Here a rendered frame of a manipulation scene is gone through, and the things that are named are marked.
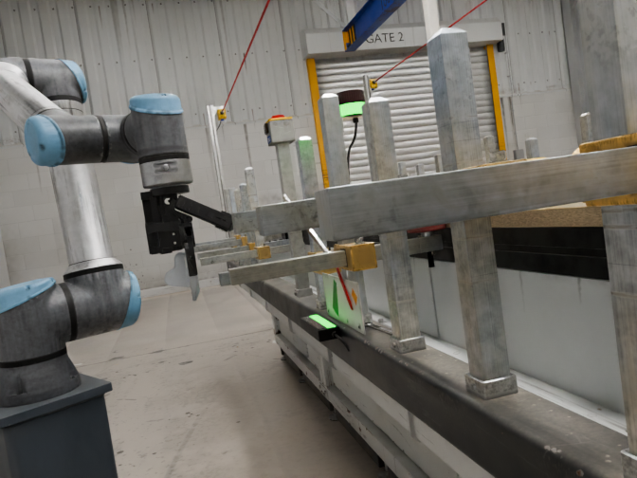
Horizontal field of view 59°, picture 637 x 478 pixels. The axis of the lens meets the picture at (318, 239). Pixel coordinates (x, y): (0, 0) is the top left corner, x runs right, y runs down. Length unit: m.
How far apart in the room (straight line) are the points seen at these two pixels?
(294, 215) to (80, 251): 1.05
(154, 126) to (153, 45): 8.14
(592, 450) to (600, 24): 0.36
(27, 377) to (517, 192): 1.29
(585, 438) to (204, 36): 8.85
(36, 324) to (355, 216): 1.23
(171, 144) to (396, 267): 0.45
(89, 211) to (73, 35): 7.79
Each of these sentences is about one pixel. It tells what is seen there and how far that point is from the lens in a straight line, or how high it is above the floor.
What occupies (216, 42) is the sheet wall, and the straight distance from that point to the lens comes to 9.23.
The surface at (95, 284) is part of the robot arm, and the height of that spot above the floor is 0.84.
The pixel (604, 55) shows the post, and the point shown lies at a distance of 0.48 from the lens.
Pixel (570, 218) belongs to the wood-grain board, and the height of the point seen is 0.89.
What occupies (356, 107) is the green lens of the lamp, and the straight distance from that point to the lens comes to 1.16.
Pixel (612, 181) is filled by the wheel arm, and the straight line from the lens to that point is 0.40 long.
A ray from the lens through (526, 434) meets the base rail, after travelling 0.62.
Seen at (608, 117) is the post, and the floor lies 0.99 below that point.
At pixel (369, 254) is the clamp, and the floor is 0.85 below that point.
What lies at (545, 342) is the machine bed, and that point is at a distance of 0.98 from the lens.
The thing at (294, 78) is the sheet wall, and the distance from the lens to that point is 9.23.
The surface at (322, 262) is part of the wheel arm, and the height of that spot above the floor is 0.85.
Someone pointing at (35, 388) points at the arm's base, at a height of 0.63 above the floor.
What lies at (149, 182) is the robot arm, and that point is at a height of 1.04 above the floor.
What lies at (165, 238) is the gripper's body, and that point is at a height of 0.94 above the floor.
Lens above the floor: 0.95
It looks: 3 degrees down
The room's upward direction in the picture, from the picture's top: 8 degrees counter-clockwise
